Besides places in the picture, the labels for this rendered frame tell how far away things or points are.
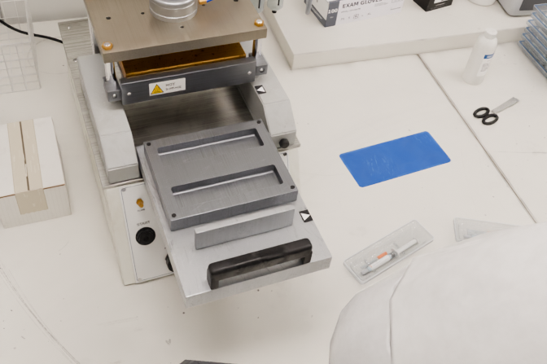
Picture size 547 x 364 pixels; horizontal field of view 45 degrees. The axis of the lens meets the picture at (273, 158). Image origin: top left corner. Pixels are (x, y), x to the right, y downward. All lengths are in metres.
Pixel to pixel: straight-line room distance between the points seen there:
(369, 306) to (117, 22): 0.82
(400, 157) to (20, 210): 0.77
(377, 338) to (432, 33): 1.43
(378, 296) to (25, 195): 0.94
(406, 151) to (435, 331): 1.15
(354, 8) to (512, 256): 1.40
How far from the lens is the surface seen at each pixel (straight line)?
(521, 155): 1.55
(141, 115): 1.20
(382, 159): 1.42
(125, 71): 1.09
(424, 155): 1.46
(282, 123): 1.13
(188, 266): 0.94
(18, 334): 1.17
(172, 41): 1.06
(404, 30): 1.72
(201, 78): 1.10
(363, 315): 0.36
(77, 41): 1.37
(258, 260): 0.90
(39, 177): 1.24
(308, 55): 1.59
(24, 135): 1.32
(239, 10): 1.14
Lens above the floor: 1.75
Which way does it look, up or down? 47 degrees down
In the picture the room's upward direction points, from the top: 8 degrees clockwise
